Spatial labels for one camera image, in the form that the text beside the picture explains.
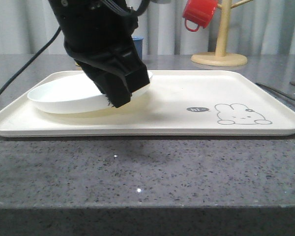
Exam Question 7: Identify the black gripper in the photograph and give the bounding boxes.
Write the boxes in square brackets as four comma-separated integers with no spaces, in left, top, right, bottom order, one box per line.
[49,0,149,108]

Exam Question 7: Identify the pair of steel chopsticks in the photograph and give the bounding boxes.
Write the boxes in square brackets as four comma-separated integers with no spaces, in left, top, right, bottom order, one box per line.
[255,83,295,101]

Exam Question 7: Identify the blue enamel mug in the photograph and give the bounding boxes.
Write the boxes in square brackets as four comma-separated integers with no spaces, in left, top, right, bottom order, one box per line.
[132,36,144,59]

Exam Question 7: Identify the wooden mug tree stand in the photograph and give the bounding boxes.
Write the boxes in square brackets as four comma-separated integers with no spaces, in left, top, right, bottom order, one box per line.
[191,0,252,66]

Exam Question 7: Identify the beige rabbit print tray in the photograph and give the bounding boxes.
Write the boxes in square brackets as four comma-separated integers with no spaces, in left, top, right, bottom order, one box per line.
[0,70,295,137]

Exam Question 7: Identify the red enamel mug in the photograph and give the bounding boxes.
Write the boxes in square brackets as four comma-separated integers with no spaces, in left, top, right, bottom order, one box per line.
[182,0,218,32]

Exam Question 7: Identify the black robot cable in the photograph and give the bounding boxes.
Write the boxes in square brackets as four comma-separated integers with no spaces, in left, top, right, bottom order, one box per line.
[0,27,62,104]

